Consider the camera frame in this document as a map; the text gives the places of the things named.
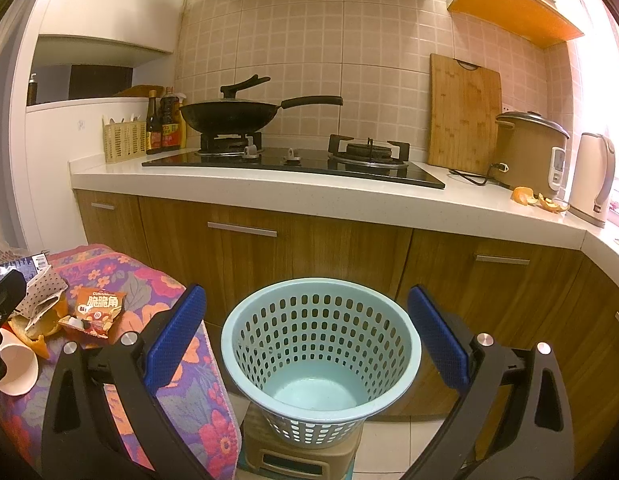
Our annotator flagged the large orange peel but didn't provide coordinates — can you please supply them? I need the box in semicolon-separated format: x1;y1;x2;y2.
8;294;69;360

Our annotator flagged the white paper cup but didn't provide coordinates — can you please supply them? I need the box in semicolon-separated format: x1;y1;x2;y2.
0;328;38;396

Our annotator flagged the orange snack bag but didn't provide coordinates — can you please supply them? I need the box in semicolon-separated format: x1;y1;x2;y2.
58;288;126;339

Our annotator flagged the light blue perforated trash basket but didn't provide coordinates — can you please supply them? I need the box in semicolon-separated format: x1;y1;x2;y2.
221;278;422;448

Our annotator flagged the small step stool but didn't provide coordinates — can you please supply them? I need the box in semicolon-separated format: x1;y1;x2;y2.
238;404;363;480

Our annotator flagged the beige chopstick holder basket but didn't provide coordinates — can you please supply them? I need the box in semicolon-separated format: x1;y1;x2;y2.
102;117;146;164

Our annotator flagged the dark bottle on ledge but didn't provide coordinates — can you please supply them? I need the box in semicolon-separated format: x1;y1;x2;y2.
26;73;38;106

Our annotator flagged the orange peel on counter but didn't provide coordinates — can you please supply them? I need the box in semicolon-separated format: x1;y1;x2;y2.
537;193;570;214
510;186;537;206

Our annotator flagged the dark soy sauce bottle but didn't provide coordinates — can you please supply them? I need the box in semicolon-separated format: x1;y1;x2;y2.
145;90;163;154

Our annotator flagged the yellow oil bottle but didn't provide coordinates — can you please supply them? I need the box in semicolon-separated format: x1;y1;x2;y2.
176;92;187;148

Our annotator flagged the red label sauce bottle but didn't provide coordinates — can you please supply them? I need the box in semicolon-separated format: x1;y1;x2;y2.
161;87;182;151

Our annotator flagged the white electric kettle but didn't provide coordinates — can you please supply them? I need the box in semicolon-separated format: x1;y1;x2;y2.
569;132;615;228

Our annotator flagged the black glass gas stove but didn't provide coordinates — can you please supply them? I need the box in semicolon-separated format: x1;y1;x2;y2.
142;134;445;190

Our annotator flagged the bamboo cutting board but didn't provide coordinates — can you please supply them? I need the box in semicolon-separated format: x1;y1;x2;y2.
428;53;503;174

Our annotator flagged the black power cable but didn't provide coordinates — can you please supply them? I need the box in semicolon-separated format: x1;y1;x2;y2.
447;161;513;189

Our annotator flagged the black wok with handle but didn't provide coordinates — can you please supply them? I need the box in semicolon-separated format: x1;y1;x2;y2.
180;74;344;136

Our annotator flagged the orange bottom wall cabinet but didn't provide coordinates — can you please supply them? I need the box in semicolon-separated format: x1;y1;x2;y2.
446;0;586;50

